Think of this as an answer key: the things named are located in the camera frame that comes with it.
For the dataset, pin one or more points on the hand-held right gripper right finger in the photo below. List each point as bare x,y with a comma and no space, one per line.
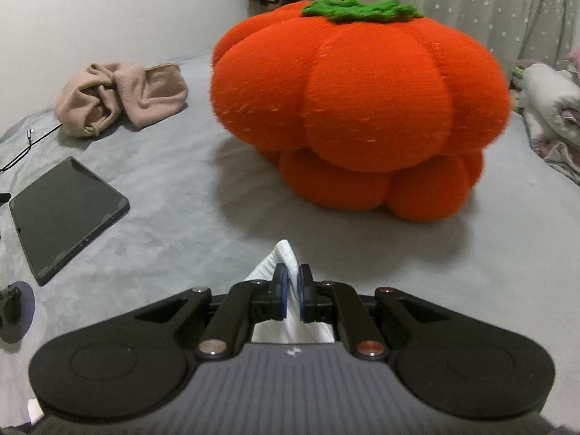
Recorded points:
301,297

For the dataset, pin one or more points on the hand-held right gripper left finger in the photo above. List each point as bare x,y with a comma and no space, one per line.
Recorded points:
283,297

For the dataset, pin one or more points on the white garment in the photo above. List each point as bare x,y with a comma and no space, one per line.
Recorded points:
283,251

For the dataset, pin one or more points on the grey bed sheet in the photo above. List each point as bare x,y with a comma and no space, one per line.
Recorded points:
181,190

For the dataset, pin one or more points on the orange pumpkin plush pillow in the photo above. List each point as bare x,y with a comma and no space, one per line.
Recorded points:
362,99

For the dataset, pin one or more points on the black tablet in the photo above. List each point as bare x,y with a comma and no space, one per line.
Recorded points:
63,217

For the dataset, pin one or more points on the crumpled beige garment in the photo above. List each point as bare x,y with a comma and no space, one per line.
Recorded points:
136,95

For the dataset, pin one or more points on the folded cream and pink quilt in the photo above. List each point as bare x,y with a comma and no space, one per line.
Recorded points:
548,95

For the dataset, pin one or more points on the grey star-print curtain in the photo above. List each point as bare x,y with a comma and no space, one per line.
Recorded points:
453,0

